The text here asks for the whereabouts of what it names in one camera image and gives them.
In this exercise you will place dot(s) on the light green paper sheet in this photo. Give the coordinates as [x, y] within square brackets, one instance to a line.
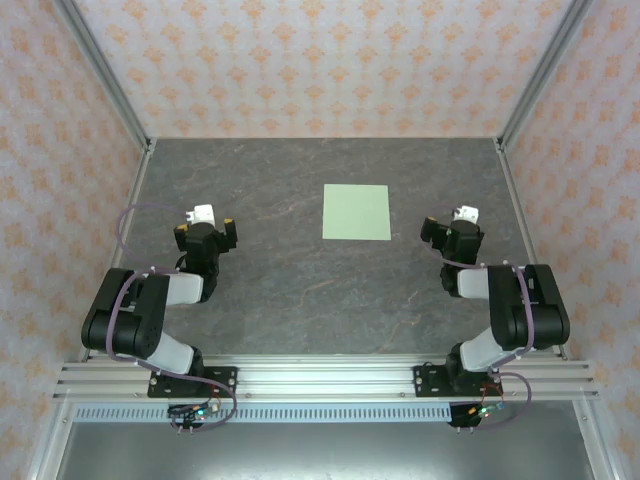
[356, 212]

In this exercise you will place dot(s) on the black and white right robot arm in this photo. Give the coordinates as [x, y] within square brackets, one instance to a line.
[500, 310]

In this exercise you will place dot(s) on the circuit board with LEDs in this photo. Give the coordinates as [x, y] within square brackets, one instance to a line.
[484, 411]
[200, 411]

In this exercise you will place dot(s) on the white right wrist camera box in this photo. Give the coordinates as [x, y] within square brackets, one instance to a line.
[467, 213]

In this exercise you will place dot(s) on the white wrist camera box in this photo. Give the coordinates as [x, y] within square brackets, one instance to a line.
[202, 212]
[467, 213]

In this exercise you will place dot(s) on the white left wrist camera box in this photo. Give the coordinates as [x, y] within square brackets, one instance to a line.
[202, 212]

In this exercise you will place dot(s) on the aluminium table side rail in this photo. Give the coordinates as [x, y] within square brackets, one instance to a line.
[132, 200]
[522, 220]

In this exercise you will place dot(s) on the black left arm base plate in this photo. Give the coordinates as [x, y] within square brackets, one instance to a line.
[225, 380]

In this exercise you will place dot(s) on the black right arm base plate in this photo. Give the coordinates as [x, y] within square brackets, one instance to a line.
[430, 382]

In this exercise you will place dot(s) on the aluminium frame post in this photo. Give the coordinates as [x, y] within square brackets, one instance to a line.
[107, 80]
[542, 80]

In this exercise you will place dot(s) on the aluminium mounting rail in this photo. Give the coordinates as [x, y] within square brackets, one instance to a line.
[325, 380]

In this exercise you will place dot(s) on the aluminium frame leg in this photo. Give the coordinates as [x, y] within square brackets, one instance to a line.
[592, 440]
[50, 440]

